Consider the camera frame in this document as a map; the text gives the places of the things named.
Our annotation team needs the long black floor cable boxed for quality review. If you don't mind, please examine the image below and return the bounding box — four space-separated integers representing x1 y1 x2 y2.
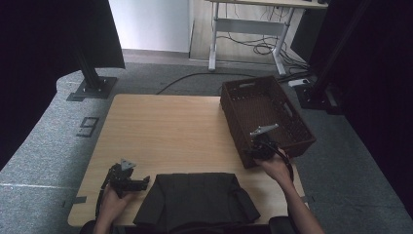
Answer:
155 71 313 96

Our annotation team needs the desk with white legs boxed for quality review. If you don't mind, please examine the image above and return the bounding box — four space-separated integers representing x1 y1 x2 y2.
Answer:
206 0 329 77

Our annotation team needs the person's right hand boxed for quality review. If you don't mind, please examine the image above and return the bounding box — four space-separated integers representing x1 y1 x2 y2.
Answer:
253 148 294 186

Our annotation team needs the right hand-held gripper black cable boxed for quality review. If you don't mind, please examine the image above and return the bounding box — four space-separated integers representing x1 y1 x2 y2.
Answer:
268 141 295 183

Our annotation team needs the person's left hand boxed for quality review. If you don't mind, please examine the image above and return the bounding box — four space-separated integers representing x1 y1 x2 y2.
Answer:
96 184 135 224

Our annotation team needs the black curtain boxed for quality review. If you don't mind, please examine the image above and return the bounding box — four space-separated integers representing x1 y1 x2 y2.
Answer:
308 0 413 214
0 0 126 172

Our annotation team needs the hand-held gripper black cable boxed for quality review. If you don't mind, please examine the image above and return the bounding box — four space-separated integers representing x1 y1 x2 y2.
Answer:
94 166 115 221
268 141 295 183

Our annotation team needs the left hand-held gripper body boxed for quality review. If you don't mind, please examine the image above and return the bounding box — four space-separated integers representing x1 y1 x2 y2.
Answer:
102 158 141 200

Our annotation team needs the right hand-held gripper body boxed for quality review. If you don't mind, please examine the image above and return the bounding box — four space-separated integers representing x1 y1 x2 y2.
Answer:
248 123 281 161

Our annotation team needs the left hand-held gripper black cable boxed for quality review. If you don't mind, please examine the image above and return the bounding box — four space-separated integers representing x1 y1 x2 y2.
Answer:
94 166 115 221

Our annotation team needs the person's left leg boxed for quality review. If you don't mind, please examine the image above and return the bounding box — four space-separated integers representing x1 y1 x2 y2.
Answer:
79 220 98 234

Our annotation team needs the dark grey skirt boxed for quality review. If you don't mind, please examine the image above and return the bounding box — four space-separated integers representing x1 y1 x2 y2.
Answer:
132 173 262 233

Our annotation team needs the brown woven basket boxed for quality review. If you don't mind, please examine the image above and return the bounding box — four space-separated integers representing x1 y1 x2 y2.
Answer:
219 75 318 170

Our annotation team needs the black metal stand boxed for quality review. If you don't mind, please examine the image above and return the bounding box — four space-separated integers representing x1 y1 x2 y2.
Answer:
294 0 373 115
66 48 119 101

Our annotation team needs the black cable bundle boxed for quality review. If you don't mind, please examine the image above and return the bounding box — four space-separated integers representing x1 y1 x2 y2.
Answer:
216 32 310 71

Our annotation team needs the white power strip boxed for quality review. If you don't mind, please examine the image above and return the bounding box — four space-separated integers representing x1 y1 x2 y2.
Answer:
287 78 311 88

